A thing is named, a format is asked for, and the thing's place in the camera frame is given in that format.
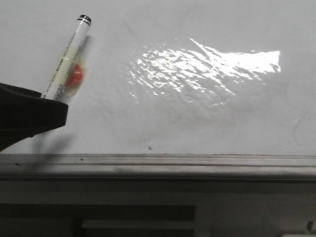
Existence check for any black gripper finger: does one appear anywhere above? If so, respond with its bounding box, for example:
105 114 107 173
0 83 68 151

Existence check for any aluminium whiteboard tray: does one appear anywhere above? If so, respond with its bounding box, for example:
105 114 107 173
0 154 316 181

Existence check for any white whiteboard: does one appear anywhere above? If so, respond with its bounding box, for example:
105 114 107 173
0 0 316 156

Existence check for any white black whiteboard marker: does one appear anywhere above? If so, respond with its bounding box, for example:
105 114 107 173
41 14 92 100

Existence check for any white cabinet below board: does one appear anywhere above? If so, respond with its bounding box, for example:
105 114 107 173
0 180 316 237

